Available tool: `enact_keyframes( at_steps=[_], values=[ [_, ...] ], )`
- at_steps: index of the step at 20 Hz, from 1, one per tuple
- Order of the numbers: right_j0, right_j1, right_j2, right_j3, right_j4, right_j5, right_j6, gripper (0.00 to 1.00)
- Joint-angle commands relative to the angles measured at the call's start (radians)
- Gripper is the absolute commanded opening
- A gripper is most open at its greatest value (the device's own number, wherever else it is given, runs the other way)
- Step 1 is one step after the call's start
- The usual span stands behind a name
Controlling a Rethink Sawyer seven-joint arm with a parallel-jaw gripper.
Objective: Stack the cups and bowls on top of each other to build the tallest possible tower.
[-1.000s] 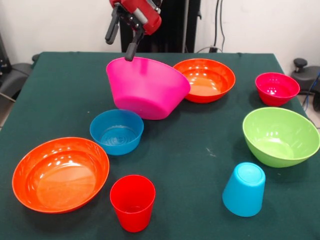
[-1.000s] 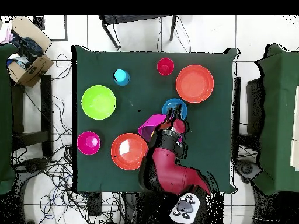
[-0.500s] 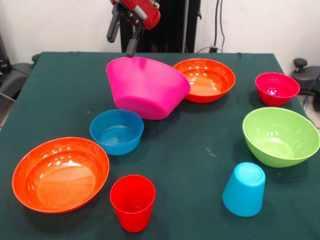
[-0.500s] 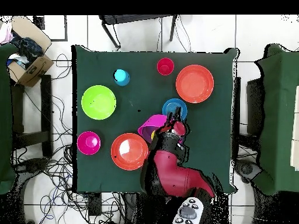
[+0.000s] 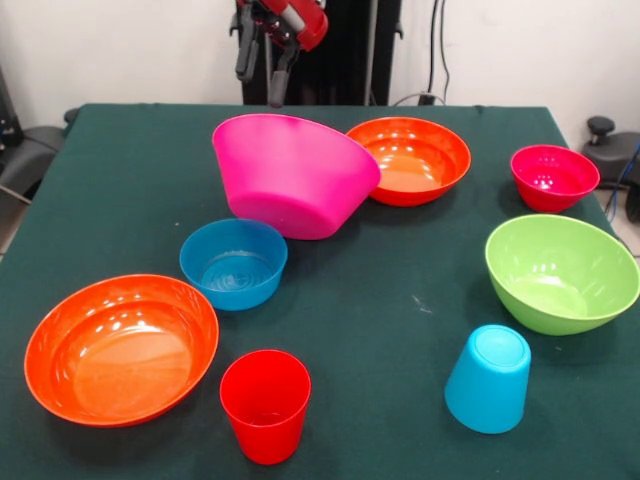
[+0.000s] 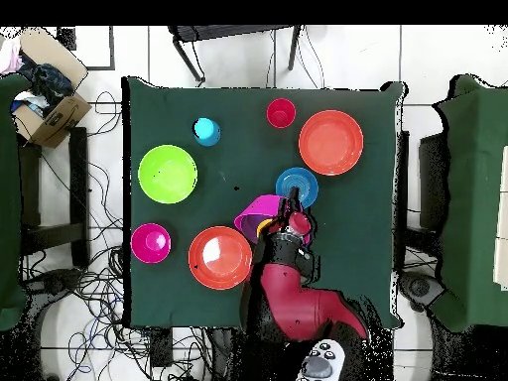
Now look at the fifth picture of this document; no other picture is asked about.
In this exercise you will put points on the dark green tablecloth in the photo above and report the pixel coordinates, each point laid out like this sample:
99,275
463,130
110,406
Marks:
390,400

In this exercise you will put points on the red cup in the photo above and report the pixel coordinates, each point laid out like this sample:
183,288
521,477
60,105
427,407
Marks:
265,405

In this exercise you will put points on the black caster leg with knob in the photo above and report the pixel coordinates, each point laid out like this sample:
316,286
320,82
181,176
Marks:
30,150
612,150

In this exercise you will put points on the large pink bowl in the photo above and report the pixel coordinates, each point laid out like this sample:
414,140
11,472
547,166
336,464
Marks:
290,185

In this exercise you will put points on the blue bowl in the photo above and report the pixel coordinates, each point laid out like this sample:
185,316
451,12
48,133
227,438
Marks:
233,265

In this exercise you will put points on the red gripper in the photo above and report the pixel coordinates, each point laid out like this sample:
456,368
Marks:
307,22

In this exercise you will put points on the small crimson bowl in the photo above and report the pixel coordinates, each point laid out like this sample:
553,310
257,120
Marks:
554,180

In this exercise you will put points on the green bowl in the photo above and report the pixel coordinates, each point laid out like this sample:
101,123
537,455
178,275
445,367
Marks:
560,275

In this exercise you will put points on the light blue cup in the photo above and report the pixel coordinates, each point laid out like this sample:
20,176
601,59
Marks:
487,380

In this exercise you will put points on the orange bowl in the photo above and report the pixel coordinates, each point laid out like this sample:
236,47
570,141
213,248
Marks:
425,160
120,350

